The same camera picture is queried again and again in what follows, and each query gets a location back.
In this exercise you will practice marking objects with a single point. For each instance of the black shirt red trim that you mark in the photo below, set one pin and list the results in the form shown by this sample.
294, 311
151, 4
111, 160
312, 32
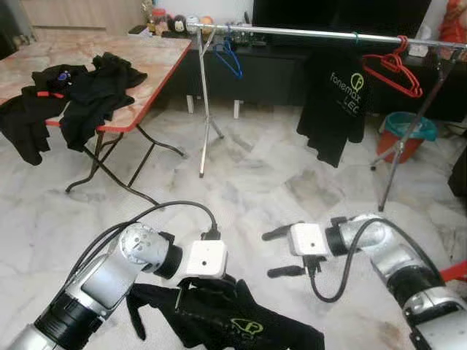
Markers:
18, 124

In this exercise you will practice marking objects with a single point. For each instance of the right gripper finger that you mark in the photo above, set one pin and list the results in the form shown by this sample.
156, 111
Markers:
276, 234
284, 272

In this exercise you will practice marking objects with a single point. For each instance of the red plastic stool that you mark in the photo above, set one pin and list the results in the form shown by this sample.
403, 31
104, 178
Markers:
454, 271

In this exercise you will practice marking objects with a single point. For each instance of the red-lid glass jar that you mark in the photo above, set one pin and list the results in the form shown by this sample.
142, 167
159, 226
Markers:
159, 20

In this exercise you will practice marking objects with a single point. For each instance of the crumpled black shirt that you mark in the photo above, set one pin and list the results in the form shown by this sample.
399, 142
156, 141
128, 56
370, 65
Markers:
102, 95

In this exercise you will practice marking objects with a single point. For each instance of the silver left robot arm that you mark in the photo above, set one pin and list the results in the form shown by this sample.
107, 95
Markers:
109, 281

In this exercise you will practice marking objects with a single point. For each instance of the black T-shirt green logo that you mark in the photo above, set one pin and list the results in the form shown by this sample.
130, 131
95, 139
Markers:
219, 321
328, 124

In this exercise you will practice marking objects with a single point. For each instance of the white blue round plush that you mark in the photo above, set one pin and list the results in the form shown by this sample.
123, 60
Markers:
193, 22

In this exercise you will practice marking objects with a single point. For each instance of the red bin teal bag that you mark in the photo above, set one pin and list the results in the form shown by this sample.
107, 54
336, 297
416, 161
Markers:
398, 120

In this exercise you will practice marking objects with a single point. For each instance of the green hanger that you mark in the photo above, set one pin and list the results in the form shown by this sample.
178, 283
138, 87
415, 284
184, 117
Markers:
355, 36

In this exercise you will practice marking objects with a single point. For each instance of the black television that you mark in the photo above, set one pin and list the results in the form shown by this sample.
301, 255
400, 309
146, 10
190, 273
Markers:
328, 11

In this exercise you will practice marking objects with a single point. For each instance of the wooden cabinet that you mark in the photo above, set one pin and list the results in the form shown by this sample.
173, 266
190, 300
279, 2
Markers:
80, 14

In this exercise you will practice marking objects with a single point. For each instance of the black TV cabinet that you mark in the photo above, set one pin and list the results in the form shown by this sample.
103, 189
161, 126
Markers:
277, 73

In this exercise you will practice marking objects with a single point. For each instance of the red figurine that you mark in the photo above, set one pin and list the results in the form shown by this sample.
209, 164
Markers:
454, 22

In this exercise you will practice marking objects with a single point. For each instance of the silver metal clothes rack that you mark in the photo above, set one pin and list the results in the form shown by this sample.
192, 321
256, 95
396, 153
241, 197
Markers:
306, 33

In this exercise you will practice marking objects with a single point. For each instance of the black mouse plush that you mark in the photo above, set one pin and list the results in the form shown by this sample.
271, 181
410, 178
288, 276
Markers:
178, 24

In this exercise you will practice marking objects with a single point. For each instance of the blue plastic hanger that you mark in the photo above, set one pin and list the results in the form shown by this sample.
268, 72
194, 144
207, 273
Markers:
238, 73

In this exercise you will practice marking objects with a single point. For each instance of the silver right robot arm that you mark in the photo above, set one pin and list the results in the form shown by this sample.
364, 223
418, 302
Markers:
405, 270

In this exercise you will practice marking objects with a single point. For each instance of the red plastic hanger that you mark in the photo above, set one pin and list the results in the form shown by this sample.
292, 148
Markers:
390, 83
412, 76

